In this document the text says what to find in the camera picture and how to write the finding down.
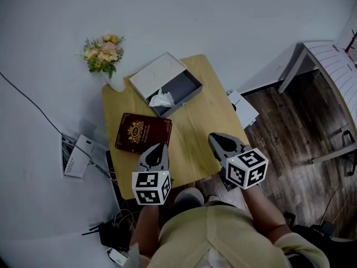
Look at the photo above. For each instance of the yellow and pink flower bouquet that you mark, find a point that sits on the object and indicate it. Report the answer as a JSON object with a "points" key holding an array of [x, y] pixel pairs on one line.
{"points": [[103, 53]]}

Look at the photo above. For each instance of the white vase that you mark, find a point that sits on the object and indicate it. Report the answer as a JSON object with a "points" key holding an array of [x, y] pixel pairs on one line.
{"points": [[117, 82]]}

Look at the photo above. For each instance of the white item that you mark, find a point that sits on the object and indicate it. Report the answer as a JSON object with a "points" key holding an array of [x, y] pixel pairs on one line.
{"points": [[162, 98]]}

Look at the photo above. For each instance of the white slatted desk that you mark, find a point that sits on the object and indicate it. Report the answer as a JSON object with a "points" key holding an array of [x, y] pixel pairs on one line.
{"points": [[332, 68]]}

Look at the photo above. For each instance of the dark red hardcover book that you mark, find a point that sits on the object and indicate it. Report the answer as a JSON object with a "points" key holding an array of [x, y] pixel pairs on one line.
{"points": [[142, 133]]}

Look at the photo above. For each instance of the grey desk frame bar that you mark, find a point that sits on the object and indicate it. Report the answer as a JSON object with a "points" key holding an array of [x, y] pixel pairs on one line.
{"points": [[334, 152]]}

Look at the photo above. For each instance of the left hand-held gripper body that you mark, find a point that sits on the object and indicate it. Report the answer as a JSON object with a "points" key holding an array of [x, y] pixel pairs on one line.
{"points": [[150, 184]]}

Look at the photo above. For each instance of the person's right forearm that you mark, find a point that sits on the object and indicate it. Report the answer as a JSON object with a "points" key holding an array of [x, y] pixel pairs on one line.
{"points": [[265, 211]]}

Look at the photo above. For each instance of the small white cardboard box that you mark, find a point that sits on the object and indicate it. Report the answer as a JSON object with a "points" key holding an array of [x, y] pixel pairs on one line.
{"points": [[244, 109]]}

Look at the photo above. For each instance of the person's left forearm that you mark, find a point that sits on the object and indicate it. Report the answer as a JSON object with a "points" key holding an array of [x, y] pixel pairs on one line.
{"points": [[146, 230]]}

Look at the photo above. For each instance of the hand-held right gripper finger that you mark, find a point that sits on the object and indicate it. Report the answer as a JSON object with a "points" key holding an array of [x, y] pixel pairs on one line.
{"points": [[215, 148], [235, 141]]}

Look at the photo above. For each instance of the grey box with lid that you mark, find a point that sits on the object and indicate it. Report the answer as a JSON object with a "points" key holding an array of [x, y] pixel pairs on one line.
{"points": [[167, 84]]}

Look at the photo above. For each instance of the white power adapter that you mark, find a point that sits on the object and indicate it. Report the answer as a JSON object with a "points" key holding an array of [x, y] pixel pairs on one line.
{"points": [[118, 257]]}

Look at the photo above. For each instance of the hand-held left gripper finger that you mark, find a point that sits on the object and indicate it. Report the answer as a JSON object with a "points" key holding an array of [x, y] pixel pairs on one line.
{"points": [[166, 156], [145, 155]]}

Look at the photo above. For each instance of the black chair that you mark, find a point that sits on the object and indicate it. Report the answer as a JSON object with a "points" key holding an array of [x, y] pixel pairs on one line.
{"points": [[320, 233]]}

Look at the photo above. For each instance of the person's pale yellow top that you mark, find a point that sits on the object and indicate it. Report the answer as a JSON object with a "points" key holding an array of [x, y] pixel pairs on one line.
{"points": [[223, 239]]}

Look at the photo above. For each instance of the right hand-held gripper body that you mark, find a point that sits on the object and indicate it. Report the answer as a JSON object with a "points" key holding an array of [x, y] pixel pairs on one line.
{"points": [[246, 169]]}

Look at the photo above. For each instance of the dark red coat stand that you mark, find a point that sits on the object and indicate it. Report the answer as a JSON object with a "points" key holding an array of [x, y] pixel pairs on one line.
{"points": [[352, 42]]}

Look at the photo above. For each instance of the person's grey shoe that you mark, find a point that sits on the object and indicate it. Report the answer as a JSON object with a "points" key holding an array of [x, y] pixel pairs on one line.
{"points": [[188, 198]]}

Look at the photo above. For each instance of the black router with antennas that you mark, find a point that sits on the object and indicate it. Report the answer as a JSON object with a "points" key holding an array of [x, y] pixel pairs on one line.
{"points": [[114, 234]]}

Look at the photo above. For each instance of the white printed paper box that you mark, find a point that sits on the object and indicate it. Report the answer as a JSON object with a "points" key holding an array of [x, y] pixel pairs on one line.
{"points": [[79, 156]]}

